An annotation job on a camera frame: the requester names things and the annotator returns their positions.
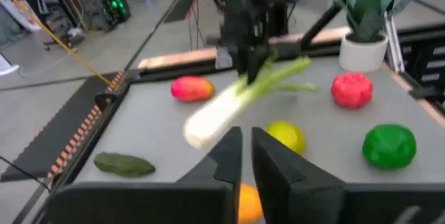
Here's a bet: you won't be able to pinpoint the silver aluminium extrusion post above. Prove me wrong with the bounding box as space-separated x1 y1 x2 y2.
383 10 406 74

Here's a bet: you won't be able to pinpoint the yellow-green apple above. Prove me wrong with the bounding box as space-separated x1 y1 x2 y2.
266 120 307 155

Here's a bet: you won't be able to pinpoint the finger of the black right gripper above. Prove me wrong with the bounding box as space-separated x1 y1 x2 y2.
238 45 253 76
248 45 272 84

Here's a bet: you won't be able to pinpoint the computer tower with green lights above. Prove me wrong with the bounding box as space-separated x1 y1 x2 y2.
81 0 132 32

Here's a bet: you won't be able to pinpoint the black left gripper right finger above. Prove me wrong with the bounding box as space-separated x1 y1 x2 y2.
251 127 445 224

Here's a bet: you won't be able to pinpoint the black floor mat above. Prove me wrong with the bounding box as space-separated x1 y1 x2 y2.
163 0 196 24

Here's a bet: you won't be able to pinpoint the potted green plant white pot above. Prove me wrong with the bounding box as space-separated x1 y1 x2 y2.
323 0 435 74

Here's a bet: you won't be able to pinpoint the orange fruit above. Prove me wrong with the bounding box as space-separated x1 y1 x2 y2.
238 182 264 224

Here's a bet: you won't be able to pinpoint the wooden table side board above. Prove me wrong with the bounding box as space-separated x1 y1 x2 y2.
138 25 353 71

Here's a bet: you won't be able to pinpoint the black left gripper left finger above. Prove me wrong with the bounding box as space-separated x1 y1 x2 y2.
41 125 243 224

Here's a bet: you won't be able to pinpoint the green bell pepper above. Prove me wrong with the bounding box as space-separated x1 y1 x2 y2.
362 123 417 171

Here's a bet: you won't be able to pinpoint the yellow hanging cable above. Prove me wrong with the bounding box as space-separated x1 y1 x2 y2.
0 0 113 85

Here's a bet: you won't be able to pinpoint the silver mounting bracket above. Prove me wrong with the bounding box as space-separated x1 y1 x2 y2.
214 45 233 70

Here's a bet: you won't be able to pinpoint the black ramp mat orange stripes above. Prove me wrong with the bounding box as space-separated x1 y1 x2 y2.
0 72 125 183

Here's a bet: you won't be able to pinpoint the red orange mango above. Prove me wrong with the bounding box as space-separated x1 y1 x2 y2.
170 75 216 103

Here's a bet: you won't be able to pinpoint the dark green cucumber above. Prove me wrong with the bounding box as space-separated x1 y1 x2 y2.
93 152 156 178

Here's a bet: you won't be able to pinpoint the green white celery bunch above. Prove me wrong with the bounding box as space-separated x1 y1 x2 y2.
183 56 321 151

